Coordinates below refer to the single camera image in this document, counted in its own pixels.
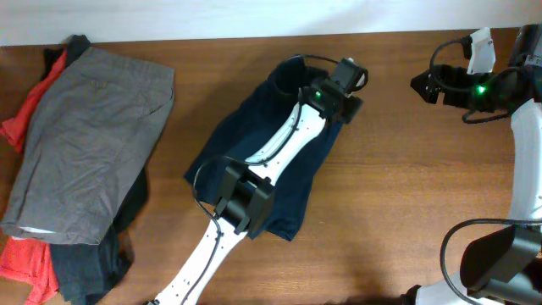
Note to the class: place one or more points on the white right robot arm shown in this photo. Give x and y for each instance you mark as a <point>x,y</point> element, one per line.
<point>492,260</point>

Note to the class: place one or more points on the black garment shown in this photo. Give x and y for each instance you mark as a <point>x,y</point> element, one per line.
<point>87,273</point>

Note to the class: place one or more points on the grey shorts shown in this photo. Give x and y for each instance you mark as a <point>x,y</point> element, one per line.
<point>87,141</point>

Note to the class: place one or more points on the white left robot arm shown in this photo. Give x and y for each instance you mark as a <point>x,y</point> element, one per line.
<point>246,191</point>

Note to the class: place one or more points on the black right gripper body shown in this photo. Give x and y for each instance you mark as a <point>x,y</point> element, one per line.
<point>459,80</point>

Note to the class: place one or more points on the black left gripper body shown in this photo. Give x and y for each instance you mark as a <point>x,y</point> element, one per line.
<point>351,108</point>

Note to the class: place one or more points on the navy blue shorts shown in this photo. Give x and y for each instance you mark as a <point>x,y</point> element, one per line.
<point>242,132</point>

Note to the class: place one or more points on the red garment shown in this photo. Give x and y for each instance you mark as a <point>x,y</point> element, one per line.
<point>28,260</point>

